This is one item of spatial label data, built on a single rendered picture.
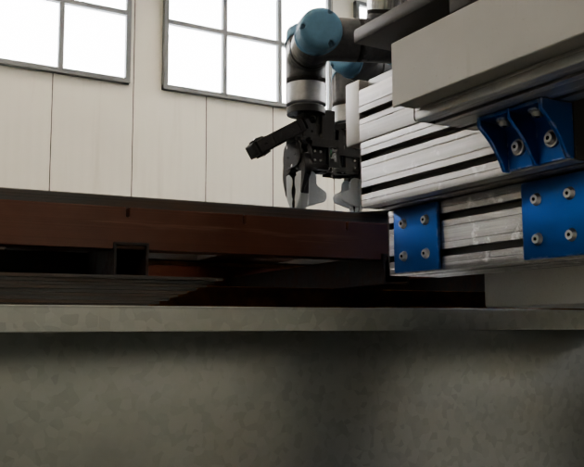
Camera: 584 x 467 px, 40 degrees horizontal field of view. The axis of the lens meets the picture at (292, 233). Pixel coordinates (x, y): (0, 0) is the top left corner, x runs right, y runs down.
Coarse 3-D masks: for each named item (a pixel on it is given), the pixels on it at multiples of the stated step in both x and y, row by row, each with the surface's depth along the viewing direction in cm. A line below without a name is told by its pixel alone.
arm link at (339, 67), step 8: (336, 64) 163; (344, 64) 162; (352, 64) 161; (360, 64) 162; (368, 64) 164; (376, 64) 165; (384, 64) 169; (344, 72) 163; (352, 72) 163; (360, 72) 164; (368, 72) 165; (376, 72) 167; (352, 80) 168; (368, 80) 168
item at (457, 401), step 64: (0, 384) 101; (64, 384) 104; (128, 384) 108; (192, 384) 112; (256, 384) 116; (320, 384) 121; (384, 384) 126; (448, 384) 131; (512, 384) 137; (576, 384) 143; (0, 448) 100; (64, 448) 103; (128, 448) 107; (192, 448) 111; (256, 448) 115; (320, 448) 120; (384, 448) 124; (448, 448) 130; (512, 448) 135; (576, 448) 142
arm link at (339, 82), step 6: (336, 72) 180; (336, 78) 180; (342, 78) 179; (336, 84) 180; (342, 84) 179; (336, 90) 180; (342, 90) 179; (336, 96) 180; (342, 96) 179; (336, 102) 180; (342, 102) 179
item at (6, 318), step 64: (0, 320) 87; (64, 320) 90; (128, 320) 93; (192, 320) 96; (256, 320) 100; (320, 320) 104; (384, 320) 108; (448, 320) 113; (512, 320) 118; (576, 320) 123
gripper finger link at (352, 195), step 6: (354, 180) 178; (360, 180) 178; (354, 186) 178; (360, 186) 178; (342, 192) 177; (348, 192) 177; (354, 192) 178; (360, 192) 178; (342, 198) 176; (348, 198) 177; (354, 198) 178; (360, 198) 178; (354, 204) 178; (360, 204) 178; (360, 210) 178
